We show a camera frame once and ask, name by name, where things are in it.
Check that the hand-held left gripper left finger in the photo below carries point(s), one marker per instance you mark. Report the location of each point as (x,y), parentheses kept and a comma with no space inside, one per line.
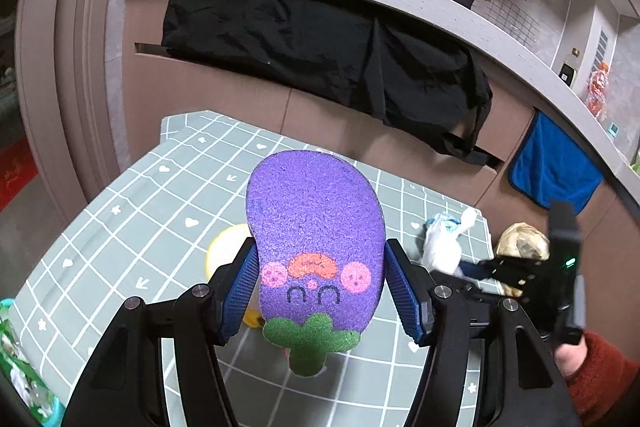
(240,287)

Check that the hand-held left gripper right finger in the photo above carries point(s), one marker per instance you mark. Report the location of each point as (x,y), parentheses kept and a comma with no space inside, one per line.
(402,292)

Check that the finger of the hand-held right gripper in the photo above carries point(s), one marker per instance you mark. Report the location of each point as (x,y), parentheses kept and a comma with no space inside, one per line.
(515,272)

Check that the round yellow sponge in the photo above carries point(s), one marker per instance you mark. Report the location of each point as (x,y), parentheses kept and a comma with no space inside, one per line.
(225,247)

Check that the white blue plastic wrapper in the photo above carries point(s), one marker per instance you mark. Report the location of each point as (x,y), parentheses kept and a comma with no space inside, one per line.
(440,252)

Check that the purple eggplant sponge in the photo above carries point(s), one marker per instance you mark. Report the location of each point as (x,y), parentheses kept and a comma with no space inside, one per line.
(310,217)

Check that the teal trash bin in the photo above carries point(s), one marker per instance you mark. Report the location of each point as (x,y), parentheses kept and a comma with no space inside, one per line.
(25,377)

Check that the person's right forearm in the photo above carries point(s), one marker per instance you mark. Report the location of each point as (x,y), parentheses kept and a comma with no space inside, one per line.
(610,382)

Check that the person's right hand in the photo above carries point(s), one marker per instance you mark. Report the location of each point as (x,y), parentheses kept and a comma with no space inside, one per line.
(570,362)

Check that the beige plastic bag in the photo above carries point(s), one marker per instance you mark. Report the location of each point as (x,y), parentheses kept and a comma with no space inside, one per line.
(520,242)

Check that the blue towel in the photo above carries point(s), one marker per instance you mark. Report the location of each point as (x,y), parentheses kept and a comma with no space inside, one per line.
(555,162)

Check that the green grid tablecloth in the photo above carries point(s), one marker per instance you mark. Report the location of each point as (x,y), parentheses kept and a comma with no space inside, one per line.
(150,217)

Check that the orange ornament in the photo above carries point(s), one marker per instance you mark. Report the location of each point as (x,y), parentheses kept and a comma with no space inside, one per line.
(597,89)

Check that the dark bottle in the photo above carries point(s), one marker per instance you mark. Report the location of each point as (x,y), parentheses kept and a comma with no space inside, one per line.
(569,67)

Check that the white door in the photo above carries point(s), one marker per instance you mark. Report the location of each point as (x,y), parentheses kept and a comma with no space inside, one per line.
(597,47)

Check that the red floor mat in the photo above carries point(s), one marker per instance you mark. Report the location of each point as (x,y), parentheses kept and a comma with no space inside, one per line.
(15,172)

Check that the black cloth bag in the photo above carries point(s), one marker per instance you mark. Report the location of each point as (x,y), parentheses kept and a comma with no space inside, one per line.
(300,37)

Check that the grey door frame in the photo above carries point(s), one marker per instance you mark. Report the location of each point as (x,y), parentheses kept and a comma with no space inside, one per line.
(65,57)

